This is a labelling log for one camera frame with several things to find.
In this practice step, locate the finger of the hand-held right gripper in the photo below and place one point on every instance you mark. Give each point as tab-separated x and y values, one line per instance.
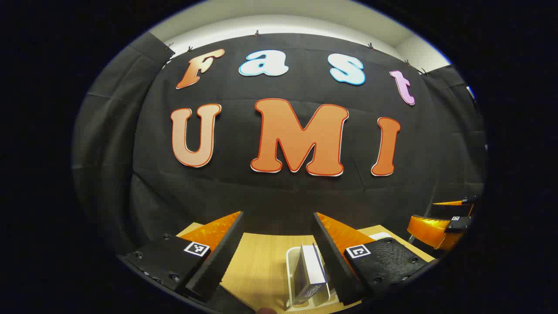
449	210
429	231

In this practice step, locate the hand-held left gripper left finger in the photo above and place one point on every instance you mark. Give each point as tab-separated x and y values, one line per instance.
220	257

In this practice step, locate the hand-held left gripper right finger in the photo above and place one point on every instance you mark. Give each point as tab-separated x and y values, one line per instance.
335	261

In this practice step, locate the blue cover book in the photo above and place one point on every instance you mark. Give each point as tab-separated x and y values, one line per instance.
313	266

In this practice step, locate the white bookshelf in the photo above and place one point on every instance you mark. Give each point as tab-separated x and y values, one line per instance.
291	270

